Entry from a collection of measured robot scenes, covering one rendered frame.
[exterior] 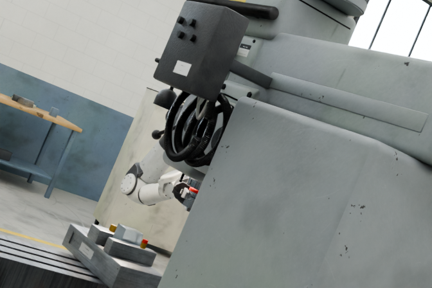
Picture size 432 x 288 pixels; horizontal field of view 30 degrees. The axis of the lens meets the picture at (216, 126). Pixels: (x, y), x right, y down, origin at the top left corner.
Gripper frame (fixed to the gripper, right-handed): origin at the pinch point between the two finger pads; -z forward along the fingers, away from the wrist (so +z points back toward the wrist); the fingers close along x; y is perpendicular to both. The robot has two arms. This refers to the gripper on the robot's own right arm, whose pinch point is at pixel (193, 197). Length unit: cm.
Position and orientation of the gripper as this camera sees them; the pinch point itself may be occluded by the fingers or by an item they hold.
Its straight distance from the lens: 250.7
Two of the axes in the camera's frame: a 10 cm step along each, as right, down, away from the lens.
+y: -3.9, 9.2, 0.0
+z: -1.6, -0.7, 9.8
